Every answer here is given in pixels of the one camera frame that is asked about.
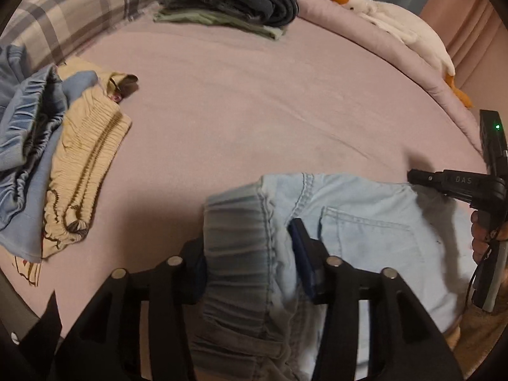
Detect folded green garment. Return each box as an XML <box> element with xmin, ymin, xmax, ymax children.
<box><xmin>153</xmin><ymin>8</ymin><xmax>287</xmax><ymax>41</ymax></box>

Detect blue elastic-waist pants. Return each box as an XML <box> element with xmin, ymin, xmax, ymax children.
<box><xmin>0</xmin><ymin>44</ymin><xmax>100</xmax><ymax>263</ymax></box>

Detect plaid grey pillow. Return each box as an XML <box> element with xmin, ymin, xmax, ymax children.
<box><xmin>0</xmin><ymin>0</ymin><xmax>184</xmax><ymax>73</ymax></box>

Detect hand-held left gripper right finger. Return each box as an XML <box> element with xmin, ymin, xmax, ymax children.
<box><xmin>287</xmin><ymin>218</ymin><xmax>464</xmax><ymax>381</ymax></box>

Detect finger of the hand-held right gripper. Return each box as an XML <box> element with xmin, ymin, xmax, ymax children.
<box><xmin>407</xmin><ymin>169</ymin><xmax>505</xmax><ymax>209</ymax></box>

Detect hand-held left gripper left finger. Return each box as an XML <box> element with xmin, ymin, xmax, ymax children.
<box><xmin>55</xmin><ymin>237</ymin><xmax>208</xmax><ymax>381</ymax></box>

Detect beige elastic-waist pants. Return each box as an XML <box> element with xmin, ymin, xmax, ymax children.
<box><xmin>15</xmin><ymin>57</ymin><xmax>139</xmax><ymax>287</ymax></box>

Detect pink curtain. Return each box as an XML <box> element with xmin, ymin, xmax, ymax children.
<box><xmin>419</xmin><ymin>0</ymin><xmax>508</xmax><ymax>136</ymax></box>

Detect person's right hand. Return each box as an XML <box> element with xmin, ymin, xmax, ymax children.
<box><xmin>471</xmin><ymin>211</ymin><xmax>508</xmax><ymax>265</ymax></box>

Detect white goose plush toy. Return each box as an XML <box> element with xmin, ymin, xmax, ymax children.
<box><xmin>320</xmin><ymin>0</ymin><xmax>474</xmax><ymax>109</ymax></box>

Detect pink bed sheet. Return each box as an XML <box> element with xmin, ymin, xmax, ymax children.
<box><xmin>0</xmin><ymin>0</ymin><xmax>491</xmax><ymax>342</ymax></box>

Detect light blue denim shorts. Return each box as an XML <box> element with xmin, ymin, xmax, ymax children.
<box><xmin>190</xmin><ymin>172</ymin><xmax>477</xmax><ymax>381</ymax></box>

